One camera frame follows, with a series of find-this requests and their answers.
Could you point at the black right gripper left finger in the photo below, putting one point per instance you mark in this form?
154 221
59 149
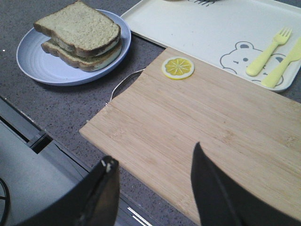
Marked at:
58 194

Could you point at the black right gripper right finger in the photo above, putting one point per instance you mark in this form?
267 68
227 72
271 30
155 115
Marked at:
223 202

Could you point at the blue plate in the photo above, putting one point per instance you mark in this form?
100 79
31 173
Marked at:
48 69

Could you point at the bread slice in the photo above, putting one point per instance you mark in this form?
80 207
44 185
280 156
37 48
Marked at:
80 29
87 64

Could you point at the white bear tray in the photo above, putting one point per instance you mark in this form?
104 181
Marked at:
228 34

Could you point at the wooden cutting board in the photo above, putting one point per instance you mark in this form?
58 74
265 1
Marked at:
249 132

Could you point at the yellow plastic knife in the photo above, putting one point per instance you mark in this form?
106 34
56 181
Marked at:
272 79

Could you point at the lemon slice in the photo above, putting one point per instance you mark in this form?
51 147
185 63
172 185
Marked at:
177 68

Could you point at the yellow plastic fork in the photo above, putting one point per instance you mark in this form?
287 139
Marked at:
258 63

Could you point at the metal cutting board handle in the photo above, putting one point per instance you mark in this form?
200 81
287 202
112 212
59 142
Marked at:
124 84

